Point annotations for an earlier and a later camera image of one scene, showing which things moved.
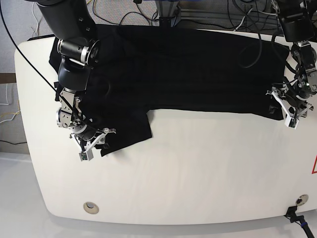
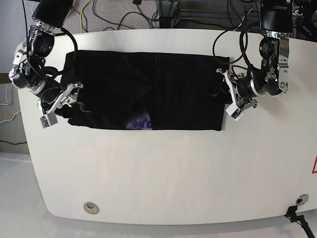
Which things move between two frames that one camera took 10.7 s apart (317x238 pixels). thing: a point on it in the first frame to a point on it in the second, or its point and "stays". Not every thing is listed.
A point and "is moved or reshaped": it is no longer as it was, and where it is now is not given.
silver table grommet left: (91, 208) stays
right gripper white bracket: (291, 120) to (239, 95)
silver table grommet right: (301, 200) stays
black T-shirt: (137, 70) is moved or reshaped
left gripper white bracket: (87, 154) to (68, 96)
